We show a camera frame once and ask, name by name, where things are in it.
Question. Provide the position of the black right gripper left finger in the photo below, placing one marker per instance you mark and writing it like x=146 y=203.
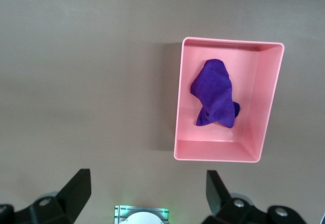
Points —
x=66 y=198

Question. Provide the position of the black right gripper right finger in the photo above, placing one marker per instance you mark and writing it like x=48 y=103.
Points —
x=228 y=206

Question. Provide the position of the purple cloth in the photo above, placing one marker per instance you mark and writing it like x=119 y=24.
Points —
x=215 y=94

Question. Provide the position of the pink plastic bin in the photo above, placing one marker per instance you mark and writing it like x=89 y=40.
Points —
x=254 y=102

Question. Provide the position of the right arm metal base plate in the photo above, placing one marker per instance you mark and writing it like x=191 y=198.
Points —
x=119 y=212

